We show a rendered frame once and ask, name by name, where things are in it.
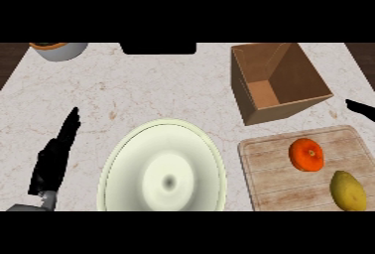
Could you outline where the brown cardboard box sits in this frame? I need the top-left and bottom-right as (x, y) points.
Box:
(231, 43), (336, 127)

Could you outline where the orange round squash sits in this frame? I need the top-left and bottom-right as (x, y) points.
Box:
(287, 137), (327, 173)

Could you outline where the pale wooden cutting board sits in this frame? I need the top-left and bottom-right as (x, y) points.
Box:
(238, 124), (375, 212)

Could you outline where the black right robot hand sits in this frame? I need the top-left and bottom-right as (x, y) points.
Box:
(344, 98), (375, 123)

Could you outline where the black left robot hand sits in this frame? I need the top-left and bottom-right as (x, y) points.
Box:
(27, 106), (83, 196)

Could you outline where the black flat appliance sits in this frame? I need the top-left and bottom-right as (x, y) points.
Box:
(119, 43), (198, 56)

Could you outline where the pale green round plate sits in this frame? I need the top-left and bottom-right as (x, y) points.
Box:
(95, 118), (229, 212)

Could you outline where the grey pot with orange rim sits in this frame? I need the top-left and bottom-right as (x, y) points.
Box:
(28, 43), (90, 63)

